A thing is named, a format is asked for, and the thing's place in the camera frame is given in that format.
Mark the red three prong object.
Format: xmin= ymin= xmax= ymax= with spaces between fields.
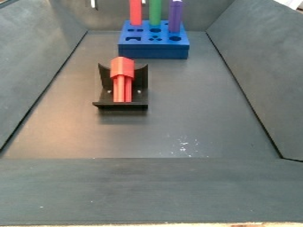
xmin=109 ymin=57 xmax=135 ymax=102

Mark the black curved fixture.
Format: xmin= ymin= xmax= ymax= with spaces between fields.
xmin=92 ymin=65 xmax=148 ymax=111

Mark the blue shape sorter block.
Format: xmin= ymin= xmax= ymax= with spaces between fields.
xmin=117 ymin=20 xmax=189 ymax=59

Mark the purple star peg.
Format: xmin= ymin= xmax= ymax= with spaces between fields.
xmin=168 ymin=0 xmax=183 ymax=33

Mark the green cylinder peg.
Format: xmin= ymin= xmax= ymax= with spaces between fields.
xmin=149 ymin=0 xmax=161 ymax=26

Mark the red rectangular peg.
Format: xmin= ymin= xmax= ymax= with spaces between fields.
xmin=129 ymin=0 xmax=141 ymax=26

